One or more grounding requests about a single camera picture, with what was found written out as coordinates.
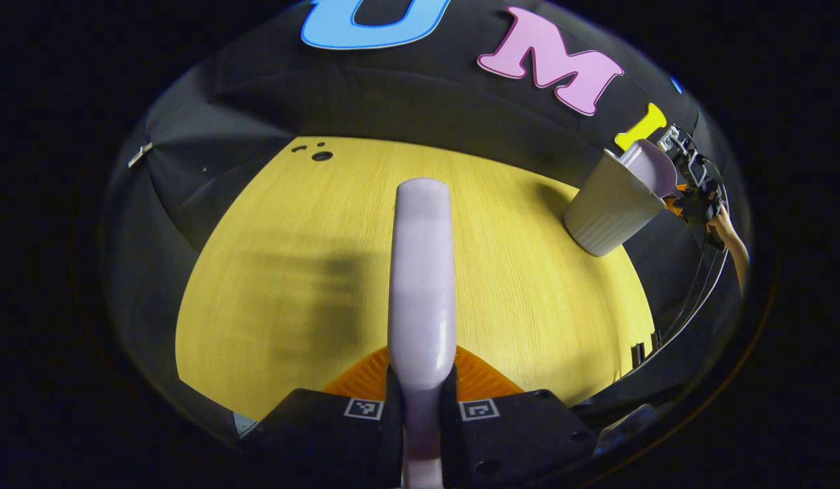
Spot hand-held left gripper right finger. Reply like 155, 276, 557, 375
440, 345, 600, 489

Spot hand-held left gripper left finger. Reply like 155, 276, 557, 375
246, 345, 403, 489

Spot lilac dustpan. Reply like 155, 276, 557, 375
619, 139, 678, 199

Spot white ribbed garbage bin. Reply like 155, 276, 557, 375
564, 148, 668, 257

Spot small lilac broom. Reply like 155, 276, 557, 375
388, 178, 458, 489

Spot black cable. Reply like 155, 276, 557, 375
627, 153, 731, 376

